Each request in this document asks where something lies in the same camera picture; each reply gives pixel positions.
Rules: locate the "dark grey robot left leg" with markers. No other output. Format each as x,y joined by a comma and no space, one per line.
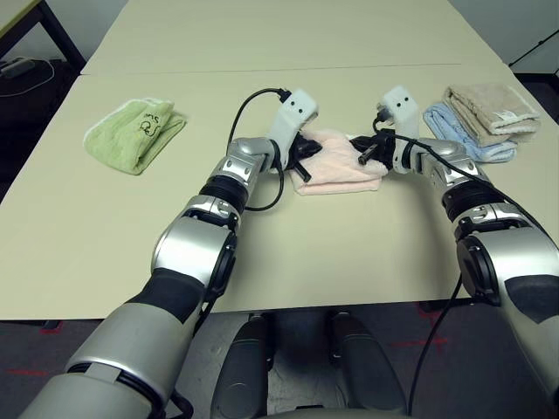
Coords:
244,375

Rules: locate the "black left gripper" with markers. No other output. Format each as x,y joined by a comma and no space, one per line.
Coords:
301,155

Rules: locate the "beige side table black legs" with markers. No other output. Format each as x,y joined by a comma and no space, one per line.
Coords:
52,30

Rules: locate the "green folded towel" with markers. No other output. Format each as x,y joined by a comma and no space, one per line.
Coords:
122,139

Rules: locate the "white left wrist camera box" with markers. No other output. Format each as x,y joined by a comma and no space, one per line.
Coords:
292,118

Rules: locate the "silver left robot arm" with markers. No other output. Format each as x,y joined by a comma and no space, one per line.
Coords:
196,244

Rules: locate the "dark grey robot leg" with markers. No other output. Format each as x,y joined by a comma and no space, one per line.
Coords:
244,375
371,375

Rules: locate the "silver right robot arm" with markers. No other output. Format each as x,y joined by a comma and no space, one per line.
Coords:
489,209

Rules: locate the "light blue folded towel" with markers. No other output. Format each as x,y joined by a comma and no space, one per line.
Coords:
450,126

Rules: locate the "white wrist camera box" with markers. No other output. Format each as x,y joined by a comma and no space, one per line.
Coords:
402,126
292,118

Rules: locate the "beige folded towel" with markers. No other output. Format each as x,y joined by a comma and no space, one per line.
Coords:
489,105

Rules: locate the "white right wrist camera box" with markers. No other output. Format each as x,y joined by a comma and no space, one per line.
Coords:
402,126

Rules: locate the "pink terry towel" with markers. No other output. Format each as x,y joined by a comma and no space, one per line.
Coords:
336,170

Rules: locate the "dark grey robot right leg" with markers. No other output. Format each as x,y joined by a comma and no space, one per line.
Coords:
371,375

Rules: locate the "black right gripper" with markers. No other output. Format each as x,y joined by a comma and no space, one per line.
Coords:
377,148

